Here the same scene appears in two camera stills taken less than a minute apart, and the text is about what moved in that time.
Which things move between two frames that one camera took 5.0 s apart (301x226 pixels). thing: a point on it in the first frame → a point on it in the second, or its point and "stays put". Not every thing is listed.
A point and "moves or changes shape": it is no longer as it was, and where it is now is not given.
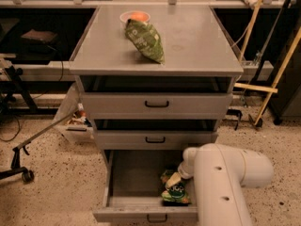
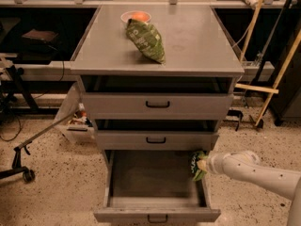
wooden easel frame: x=266 y=88 stays put
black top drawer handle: x=157 y=105 stays put
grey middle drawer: x=154 y=134 stays put
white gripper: x=187 y=169 → x=213 y=165
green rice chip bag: x=177 y=193 moves or changes shape
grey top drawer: x=157 y=97 stays put
